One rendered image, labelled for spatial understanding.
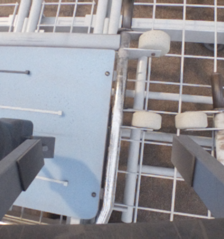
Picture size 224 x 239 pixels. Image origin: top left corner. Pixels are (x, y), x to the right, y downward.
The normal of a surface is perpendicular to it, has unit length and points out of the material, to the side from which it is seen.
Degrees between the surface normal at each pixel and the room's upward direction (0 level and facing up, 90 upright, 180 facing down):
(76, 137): 5
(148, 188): 0
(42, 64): 5
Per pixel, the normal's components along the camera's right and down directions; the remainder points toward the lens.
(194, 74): -0.11, -0.15
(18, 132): 0.98, 0.07
